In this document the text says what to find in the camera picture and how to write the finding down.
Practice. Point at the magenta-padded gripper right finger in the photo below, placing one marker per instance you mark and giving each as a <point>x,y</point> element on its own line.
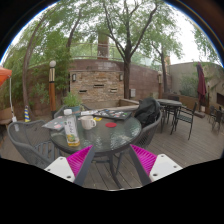
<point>145,160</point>

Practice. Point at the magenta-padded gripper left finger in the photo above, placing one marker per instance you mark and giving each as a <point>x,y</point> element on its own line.
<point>78,160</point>

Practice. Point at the clear plastic drink bottle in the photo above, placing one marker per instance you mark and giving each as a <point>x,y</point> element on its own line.
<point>71,130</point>

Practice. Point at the white ribbed ceramic mug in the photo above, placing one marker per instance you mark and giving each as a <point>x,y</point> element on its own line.
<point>87,122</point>

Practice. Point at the grey laptop with stickers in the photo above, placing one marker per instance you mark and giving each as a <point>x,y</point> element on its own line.
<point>55,124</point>

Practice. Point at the small yellow card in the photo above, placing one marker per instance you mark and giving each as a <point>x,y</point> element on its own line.
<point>97,119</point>

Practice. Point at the flat round red coaster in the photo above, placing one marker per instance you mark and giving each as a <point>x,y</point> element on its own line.
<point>111,125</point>

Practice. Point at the white printed booklet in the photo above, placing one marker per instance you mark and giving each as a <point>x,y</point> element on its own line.
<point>88,112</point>

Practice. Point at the black laptop with stickers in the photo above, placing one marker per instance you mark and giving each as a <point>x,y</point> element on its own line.
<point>113,114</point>

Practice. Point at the black metal chair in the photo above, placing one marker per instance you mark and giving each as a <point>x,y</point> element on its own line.
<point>186,118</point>

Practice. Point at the green plant in teal pot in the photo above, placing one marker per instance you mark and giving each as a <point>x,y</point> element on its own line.
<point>71,100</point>

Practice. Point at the round dark patio table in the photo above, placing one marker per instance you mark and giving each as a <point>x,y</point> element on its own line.
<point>169,102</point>

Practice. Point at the blue yellow striped cone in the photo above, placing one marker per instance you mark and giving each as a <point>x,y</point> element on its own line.
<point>27,115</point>

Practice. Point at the tall forked tree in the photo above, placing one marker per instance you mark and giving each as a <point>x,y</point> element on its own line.
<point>127,80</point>

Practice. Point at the folded dark red umbrella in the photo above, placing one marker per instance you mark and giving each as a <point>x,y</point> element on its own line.
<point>201,86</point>

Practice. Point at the leaning green tree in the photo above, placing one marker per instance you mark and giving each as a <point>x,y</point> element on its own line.
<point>26,83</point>

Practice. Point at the orange canopy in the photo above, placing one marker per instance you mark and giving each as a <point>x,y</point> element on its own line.
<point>4,74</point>

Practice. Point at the wooden lamp post with globe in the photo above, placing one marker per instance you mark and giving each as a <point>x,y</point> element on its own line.
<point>52,90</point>

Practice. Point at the black wall lantern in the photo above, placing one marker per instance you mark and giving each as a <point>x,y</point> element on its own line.
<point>74,77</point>
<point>121,77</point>

